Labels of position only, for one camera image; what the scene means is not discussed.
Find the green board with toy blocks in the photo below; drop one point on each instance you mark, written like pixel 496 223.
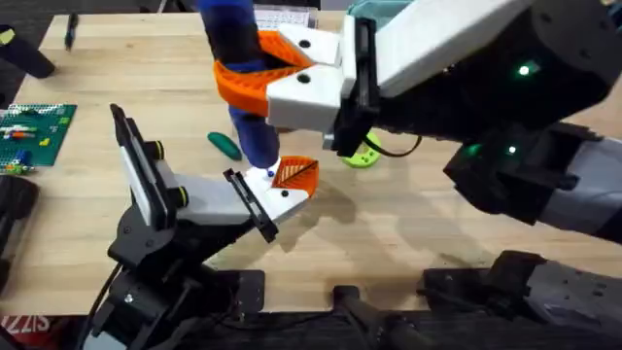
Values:
pixel 34 136

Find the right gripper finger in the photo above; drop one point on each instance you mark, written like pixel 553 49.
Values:
pixel 301 104

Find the green disc with holes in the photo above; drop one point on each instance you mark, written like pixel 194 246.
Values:
pixel 360 158

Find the black camera stand pole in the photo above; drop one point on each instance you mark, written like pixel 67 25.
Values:
pixel 352 304

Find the left wrist upright black plate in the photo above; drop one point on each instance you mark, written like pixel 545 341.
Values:
pixel 143 180

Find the clear box with white label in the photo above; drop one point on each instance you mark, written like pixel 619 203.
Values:
pixel 286 17

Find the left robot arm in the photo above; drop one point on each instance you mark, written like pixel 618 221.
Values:
pixel 146 306

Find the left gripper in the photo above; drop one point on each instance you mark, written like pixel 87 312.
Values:
pixel 209 201

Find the black tool with yellow patch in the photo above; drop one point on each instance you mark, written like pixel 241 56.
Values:
pixel 24 56

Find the teal zip bag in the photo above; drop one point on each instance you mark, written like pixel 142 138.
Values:
pixel 379 10

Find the green toy cucumber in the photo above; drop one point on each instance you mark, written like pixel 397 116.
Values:
pixel 224 146

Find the blue electric screwdriver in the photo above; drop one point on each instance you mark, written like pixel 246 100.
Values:
pixel 260 141

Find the red printed sign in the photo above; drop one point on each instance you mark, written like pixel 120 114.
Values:
pixel 29 328

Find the black rail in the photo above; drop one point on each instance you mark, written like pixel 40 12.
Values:
pixel 301 335

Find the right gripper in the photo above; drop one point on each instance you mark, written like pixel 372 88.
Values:
pixel 437 53

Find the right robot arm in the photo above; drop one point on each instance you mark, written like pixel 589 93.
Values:
pixel 583 194

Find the black pen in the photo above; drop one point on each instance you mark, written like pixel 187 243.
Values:
pixel 71 31

